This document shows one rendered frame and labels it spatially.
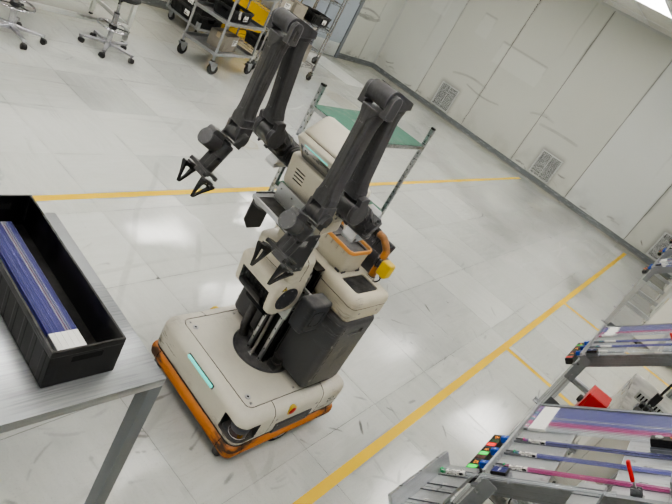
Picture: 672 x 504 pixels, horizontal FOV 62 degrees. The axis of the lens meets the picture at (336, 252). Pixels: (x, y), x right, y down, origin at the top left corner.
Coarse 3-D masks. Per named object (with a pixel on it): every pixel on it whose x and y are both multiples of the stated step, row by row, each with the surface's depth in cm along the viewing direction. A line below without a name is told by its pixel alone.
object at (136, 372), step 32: (96, 288) 156; (0, 320) 133; (0, 352) 126; (128, 352) 144; (0, 384) 120; (32, 384) 123; (64, 384) 127; (96, 384) 131; (128, 384) 136; (160, 384) 143; (0, 416) 114; (32, 416) 118; (128, 416) 148; (128, 448) 154; (96, 480) 162
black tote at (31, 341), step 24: (0, 216) 155; (24, 216) 160; (24, 240) 156; (48, 240) 152; (0, 264) 132; (48, 264) 153; (72, 264) 144; (0, 288) 133; (72, 288) 145; (0, 312) 134; (24, 312) 126; (72, 312) 144; (96, 312) 139; (24, 336) 126; (96, 336) 139; (120, 336) 132; (48, 360) 120; (72, 360) 124; (96, 360) 130; (48, 384) 124
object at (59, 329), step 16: (0, 224) 152; (0, 240) 147; (16, 240) 150; (0, 256) 144; (16, 256) 145; (32, 256) 148; (16, 272) 141; (32, 272) 143; (32, 288) 139; (48, 288) 142; (32, 304) 135; (48, 304) 137; (48, 320) 134; (64, 320) 136; (48, 336) 130; (64, 336) 132; (80, 336) 134
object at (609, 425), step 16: (544, 416) 225; (560, 416) 223; (576, 416) 221; (592, 416) 219; (608, 416) 217; (624, 416) 215; (640, 416) 213; (656, 416) 211; (560, 432) 210; (576, 432) 206; (592, 432) 205; (608, 432) 203; (624, 432) 201; (640, 432) 199; (656, 432) 198
